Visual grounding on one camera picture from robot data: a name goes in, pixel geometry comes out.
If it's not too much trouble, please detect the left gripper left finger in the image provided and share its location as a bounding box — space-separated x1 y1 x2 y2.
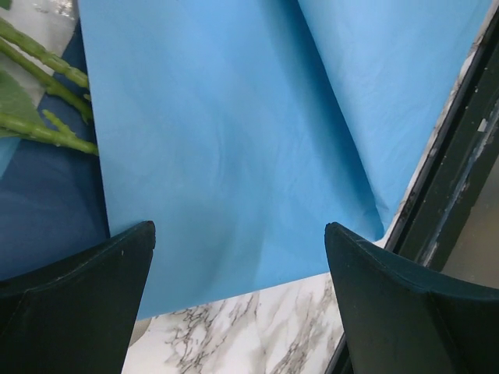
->
1 221 156 373

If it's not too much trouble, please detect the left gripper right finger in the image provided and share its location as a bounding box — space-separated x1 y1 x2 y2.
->
324 223 498 373

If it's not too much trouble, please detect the pink flower bouquet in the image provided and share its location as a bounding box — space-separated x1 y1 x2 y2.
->
1 19 98 156

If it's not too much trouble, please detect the blue wrapping paper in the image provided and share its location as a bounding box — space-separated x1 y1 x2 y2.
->
0 0 492 320

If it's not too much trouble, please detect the black base frame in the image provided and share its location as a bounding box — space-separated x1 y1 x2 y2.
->
327 14 498 373

